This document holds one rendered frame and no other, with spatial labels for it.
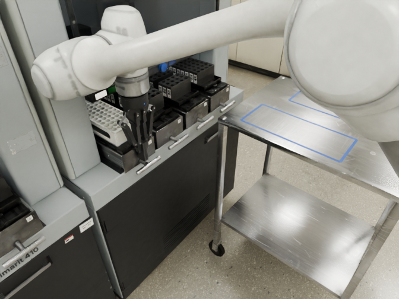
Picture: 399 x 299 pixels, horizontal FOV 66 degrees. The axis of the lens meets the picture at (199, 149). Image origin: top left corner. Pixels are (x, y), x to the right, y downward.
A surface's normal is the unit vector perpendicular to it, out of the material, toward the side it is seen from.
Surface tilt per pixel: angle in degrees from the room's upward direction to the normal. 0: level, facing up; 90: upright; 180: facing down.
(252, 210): 0
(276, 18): 90
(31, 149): 90
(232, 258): 0
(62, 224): 90
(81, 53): 42
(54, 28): 90
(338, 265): 0
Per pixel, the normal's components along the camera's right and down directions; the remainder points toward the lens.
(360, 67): -0.62, 0.42
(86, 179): 0.00, -0.79
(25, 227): 0.79, 0.38
